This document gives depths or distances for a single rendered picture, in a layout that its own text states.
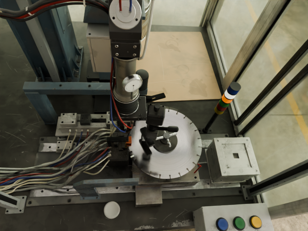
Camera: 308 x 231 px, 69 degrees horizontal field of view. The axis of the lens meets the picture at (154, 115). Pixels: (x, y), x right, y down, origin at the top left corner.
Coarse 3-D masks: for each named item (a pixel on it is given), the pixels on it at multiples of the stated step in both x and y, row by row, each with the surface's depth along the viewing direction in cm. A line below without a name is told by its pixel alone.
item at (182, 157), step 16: (176, 112) 105; (192, 128) 102; (128, 144) 95; (144, 144) 95; (192, 144) 98; (144, 160) 92; (160, 160) 93; (176, 160) 93; (192, 160) 94; (160, 176) 89; (176, 176) 90
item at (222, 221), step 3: (222, 219) 88; (219, 222) 87; (222, 222) 87; (225, 222) 87; (219, 225) 86; (222, 225) 86; (225, 225) 87; (219, 228) 86; (222, 228) 86; (225, 228) 86
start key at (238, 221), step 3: (237, 219) 88; (240, 219) 88; (234, 222) 88; (237, 222) 88; (240, 222) 88; (243, 222) 88; (237, 225) 87; (240, 225) 87; (243, 225) 87; (240, 228) 87
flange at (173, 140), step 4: (160, 132) 98; (168, 132) 98; (172, 132) 98; (160, 136) 95; (172, 136) 97; (176, 136) 98; (156, 140) 96; (160, 140) 95; (172, 140) 96; (176, 140) 97; (156, 144) 95; (160, 144) 95; (164, 144) 95; (172, 144) 96; (176, 144) 96; (156, 148) 94; (160, 148) 94; (164, 148) 94; (168, 148) 94; (172, 148) 95; (164, 152) 94; (168, 152) 95
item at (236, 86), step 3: (231, 84) 90; (234, 84) 90; (237, 84) 90; (228, 87) 91; (231, 87) 89; (234, 87) 89; (237, 87) 89; (240, 87) 89; (228, 90) 91; (231, 90) 89; (234, 90) 88; (237, 90) 88; (231, 93) 91; (234, 93) 90
